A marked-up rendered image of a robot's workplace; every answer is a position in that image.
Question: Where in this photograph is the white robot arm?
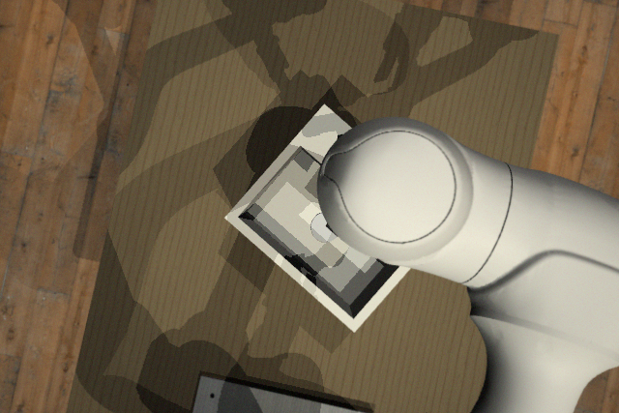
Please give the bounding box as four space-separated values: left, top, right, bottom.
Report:
317 117 619 413

